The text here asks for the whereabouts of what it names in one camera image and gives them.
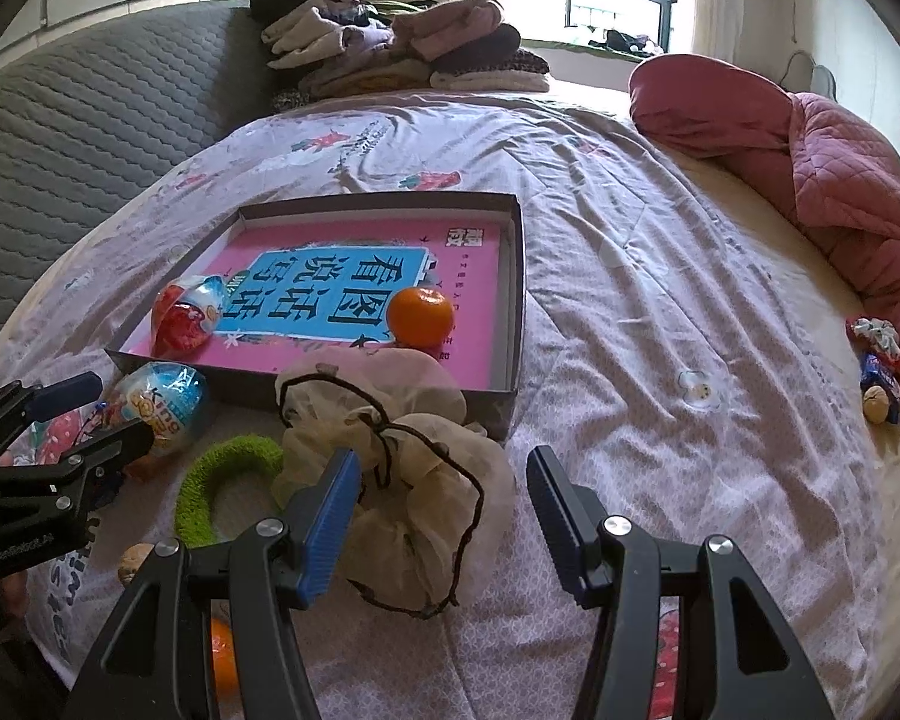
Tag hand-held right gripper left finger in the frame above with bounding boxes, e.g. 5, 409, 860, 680
64, 448, 362, 720

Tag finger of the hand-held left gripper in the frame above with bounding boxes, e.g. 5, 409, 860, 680
0, 371, 104, 458
0, 422, 157, 511

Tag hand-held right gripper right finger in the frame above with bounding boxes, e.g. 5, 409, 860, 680
525, 445, 837, 720

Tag blue and red foil toy egg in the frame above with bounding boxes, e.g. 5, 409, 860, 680
105, 362, 209, 458

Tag cream mesh drawstring bag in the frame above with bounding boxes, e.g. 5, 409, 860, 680
274, 349, 517, 616

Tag orange tangerine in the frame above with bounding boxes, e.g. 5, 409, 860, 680
386, 285, 455, 350
210, 617, 239, 697

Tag shallow brown cardboard box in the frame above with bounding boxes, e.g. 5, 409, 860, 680
105, 193, 527, 442

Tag person's left hand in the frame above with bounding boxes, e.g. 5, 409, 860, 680
0, 571, 31, 622

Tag floral printed bedsheet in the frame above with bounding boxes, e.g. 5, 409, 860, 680
0, 86, 900, 720

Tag pink book with blue label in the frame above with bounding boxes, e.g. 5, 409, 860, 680
124, 221, 505, 391

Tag grey quilted headboard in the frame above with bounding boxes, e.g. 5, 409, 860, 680
0, 4, 286, 383

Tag dark blue candy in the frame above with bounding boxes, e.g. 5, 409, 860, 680
860, 352, 900, 391

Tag pink quilted blanket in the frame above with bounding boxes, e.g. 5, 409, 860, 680
628, 52, 900, 398

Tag dark items on windowsill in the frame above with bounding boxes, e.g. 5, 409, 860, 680
589, 28, 665, 57

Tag pile of folded clothes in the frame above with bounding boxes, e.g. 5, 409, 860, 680
249, 0, 552, 110

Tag white round fan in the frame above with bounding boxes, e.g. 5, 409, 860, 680
784, 51, 841, 102

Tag green fuzzy ring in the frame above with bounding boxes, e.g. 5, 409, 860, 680
174, 435, 284, 550

